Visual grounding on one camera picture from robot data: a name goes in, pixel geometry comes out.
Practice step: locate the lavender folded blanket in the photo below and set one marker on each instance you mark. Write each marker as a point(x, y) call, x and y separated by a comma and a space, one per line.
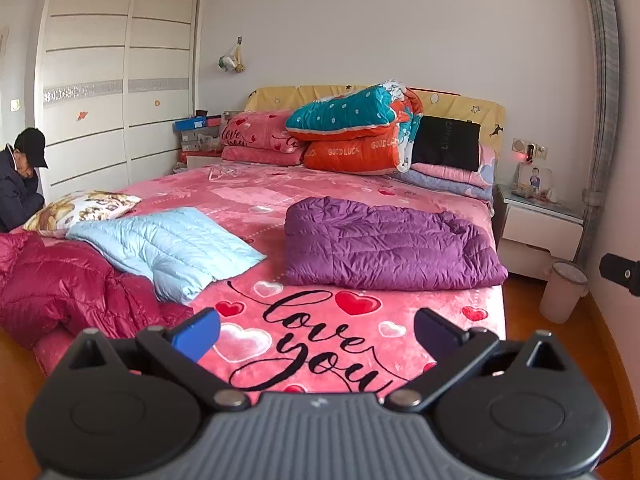
point(440, 187)

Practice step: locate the purple down jacket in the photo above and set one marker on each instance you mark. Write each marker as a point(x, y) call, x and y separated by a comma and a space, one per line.
point(390, 245)

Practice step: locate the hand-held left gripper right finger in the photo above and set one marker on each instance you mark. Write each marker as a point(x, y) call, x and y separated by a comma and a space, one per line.
point(435, 332)

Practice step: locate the yellow headboard cover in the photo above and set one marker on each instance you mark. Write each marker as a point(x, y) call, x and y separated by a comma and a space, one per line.
point(475, 110)

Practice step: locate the white wardrobe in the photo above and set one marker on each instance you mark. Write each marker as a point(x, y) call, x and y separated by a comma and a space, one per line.
point(115, 60)

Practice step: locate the red down jacket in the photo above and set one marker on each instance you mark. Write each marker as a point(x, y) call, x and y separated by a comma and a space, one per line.
point(60, 290)

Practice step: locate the photo frame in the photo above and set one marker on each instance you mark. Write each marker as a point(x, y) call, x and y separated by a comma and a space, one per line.
point(535, 182)

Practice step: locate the white trash bin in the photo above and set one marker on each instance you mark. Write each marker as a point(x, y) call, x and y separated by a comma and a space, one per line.
point(562, 295)

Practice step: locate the wall socket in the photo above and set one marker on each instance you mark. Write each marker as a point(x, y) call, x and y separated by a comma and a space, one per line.
point(520, 146)

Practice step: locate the floral pillow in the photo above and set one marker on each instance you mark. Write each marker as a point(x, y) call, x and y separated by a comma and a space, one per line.
point(80, 210)

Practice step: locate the black folded cloth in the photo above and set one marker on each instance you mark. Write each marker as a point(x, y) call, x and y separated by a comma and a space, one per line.
point(445, 142)

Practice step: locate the white nightstand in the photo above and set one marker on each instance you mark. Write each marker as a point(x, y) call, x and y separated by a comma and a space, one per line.
point(540, 230)

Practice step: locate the grey wrapped pipe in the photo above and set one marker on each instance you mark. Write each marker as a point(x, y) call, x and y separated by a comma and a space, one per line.
point(602, 85)

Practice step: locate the teal and orange folded quilt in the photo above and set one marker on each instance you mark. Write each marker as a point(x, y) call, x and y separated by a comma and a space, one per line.
point(350, 125)

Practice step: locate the hanging plastic bag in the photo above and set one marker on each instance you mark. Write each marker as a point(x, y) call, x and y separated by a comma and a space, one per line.
point(230, 60)

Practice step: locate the grey shoe box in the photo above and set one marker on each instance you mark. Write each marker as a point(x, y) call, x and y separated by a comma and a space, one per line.
point(200, 140)

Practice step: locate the pink heart pillow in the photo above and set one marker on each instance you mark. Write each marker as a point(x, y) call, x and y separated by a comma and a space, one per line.
point(255, 130)

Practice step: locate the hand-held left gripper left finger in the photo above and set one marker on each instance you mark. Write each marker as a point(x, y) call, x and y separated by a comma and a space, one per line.
point(195, 332)

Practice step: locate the light blue down jacket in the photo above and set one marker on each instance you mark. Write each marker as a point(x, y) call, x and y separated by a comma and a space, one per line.
point(165, 245)

